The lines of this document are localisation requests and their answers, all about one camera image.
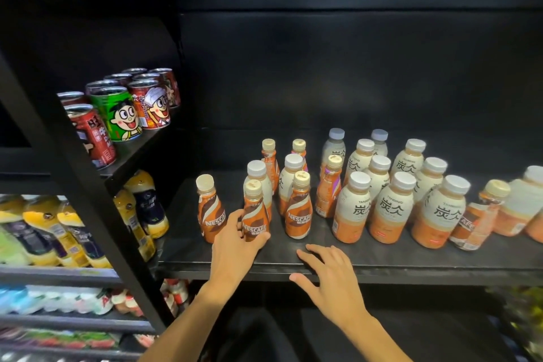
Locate person's right hand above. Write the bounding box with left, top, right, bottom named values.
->
left=289, top=244, right=370, bottom=329

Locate person's left hand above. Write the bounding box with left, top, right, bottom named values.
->
left=210, top=209, right=272, bottom=295

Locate black shelf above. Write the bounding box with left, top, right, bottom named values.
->
left=157, top=0, right=543, bottom=362

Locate person's left forearm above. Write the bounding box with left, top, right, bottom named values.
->
left=137, top=285, right=230, bottom=362

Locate row of red white small bottles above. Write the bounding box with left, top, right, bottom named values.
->
left=110, top=279, right=189, bottom=318

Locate row of yellow dark label bottles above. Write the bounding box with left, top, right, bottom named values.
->
left=0, top=170, right=170, bottom=269

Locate row of clear white capped bottles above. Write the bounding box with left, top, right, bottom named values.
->
left=16, top=285, right=113, bottom=316

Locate group of cartoon drink cans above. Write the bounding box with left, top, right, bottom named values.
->
left=57, top=67, right=182, bottom=171

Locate row of yellow green snack packs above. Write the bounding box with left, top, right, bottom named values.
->
left=488, top=285, right=543, bottom=358

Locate row of green drink cartons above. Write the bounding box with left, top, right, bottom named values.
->
left=0, top=327, right=156, bottom=350

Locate black metal drinks rack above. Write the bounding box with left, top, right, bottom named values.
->
left=0, top=0, right=187, bottom=362

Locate row of pale green bottles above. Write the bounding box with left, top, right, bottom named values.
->
left=0, top=226, right=31, bottom=267

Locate row of blue drink bottles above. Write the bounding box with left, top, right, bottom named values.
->
left=0, top=285, right=31, bottom=316

